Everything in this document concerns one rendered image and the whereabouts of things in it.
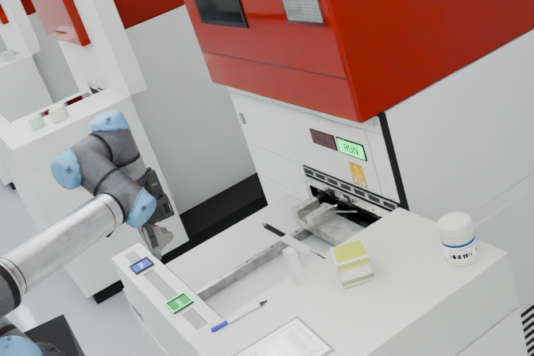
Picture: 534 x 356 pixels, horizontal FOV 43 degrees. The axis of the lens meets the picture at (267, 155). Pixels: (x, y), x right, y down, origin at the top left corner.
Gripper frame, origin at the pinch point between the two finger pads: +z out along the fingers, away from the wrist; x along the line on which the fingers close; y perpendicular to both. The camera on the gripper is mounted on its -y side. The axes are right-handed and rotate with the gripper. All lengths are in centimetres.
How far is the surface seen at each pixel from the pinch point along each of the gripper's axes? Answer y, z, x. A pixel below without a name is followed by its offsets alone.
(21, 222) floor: -8, 111, 356
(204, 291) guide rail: 12.0, 26.0, 17.0
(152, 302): -3.7, 14.7, 7.0
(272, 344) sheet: 8.2, 13.8, -32.5
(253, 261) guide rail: 28.1, 26.0, 17.0
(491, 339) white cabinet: 49, 31, -50
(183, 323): -1.8, 14.7, -7.6
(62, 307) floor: -15, 111, 210
